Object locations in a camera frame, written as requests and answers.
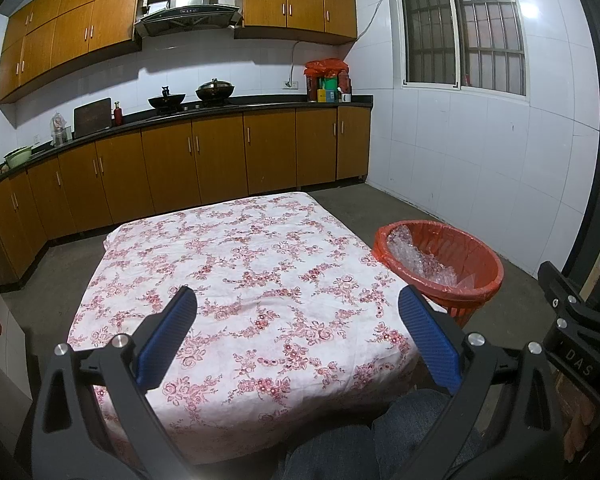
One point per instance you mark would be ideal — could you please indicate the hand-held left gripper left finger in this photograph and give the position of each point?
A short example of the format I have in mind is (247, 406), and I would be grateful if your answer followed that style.
(165, 340)

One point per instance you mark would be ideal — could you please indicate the barred window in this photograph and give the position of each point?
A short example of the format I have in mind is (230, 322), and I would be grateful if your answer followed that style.
(455, 30)

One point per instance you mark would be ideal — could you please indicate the brown cutting board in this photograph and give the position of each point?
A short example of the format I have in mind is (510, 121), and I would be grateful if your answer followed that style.
(93, 117)

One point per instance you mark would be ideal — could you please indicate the black wok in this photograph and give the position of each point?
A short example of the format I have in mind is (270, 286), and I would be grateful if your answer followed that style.
(166, 100)

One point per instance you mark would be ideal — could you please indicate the blue jeans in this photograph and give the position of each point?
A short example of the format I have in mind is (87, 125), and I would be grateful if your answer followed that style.
(330, 455)

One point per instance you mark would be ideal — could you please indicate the person's right hand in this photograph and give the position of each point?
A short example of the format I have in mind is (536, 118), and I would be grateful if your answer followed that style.
(580, 430)

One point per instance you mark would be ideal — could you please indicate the wok with lid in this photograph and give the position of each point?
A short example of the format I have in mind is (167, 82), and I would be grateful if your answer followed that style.
(215, 91)

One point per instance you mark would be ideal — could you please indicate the orange plastic wastebasket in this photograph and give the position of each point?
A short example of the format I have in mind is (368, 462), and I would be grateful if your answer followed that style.
(480, 260)

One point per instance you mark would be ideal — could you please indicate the dark bottle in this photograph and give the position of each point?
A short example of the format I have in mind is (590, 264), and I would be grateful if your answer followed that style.
(311, 90)

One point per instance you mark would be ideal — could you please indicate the green basin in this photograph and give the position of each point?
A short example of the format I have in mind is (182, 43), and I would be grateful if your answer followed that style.
(19, 157)

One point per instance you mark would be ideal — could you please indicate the orange bag on containers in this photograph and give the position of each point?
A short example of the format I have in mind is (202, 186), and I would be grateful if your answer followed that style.
(326, 67)

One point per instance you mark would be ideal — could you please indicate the clear crinkled plastic bag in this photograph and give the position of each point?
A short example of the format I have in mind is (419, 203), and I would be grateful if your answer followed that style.
(420, 260)

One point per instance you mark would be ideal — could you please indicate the wooden upper kitchen cabinets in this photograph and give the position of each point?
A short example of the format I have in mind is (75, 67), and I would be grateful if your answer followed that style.
(75, 30)

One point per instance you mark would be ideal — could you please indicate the wall socket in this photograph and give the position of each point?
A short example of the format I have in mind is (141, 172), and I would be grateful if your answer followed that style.
(290, 84)

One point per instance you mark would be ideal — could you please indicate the floral tablecloth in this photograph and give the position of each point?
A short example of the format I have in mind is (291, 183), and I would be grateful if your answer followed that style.
(260, 270)

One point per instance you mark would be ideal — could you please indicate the wooden kitchen cabinets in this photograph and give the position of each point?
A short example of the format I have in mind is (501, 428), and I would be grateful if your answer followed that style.
(75, 30)
(180, 165)

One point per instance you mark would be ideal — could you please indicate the glass jar with plastic bag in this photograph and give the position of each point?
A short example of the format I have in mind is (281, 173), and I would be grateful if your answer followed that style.
(60, 132)

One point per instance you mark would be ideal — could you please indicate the yellow box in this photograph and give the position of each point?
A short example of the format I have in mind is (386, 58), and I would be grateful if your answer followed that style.
(321, 96)

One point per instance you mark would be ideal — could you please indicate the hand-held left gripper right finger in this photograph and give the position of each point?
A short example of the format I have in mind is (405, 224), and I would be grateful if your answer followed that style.
(430, 340)

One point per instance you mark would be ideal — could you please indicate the green container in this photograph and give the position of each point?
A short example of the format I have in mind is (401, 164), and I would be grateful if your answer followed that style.
(329, 89)

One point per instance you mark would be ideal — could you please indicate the black kitchen countertop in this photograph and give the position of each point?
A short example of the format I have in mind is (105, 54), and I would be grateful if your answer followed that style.
(270, 105)

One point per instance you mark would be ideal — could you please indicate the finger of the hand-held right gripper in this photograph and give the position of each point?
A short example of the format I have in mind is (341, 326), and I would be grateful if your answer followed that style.
(555, 285)

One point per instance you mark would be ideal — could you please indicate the red bottle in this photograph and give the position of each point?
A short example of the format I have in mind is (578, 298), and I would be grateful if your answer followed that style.
(118, 116)

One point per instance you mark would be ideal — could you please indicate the wooden lower kitchen cabinets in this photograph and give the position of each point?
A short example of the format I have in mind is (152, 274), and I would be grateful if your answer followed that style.
(180, 165)

